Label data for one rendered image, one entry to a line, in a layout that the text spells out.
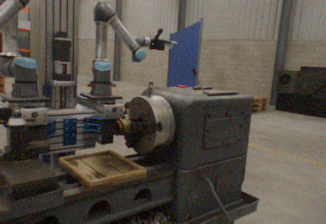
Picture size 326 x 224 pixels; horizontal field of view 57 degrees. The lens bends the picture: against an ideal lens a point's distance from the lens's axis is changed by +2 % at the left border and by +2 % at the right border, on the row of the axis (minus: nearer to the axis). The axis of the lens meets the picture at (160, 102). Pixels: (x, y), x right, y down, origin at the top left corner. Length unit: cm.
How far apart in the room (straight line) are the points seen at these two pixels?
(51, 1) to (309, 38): 1033
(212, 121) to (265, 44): 1063
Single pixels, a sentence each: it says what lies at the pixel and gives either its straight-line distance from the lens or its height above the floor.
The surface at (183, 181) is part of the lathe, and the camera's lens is 164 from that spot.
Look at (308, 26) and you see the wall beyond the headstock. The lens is 1175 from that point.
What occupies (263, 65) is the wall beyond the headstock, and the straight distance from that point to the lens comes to 1218.
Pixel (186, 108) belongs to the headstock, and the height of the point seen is 119.
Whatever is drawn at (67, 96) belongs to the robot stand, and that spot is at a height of 115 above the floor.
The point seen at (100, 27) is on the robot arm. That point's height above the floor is 164.
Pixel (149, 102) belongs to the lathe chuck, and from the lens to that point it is 151.
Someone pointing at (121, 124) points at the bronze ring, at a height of 110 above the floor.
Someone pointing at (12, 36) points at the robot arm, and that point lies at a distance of 202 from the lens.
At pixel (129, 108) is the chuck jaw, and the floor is 117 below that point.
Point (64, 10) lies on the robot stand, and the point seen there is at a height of 171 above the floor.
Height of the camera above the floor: 144
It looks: 8 degrees down
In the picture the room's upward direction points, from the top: 4 degrees clockwise
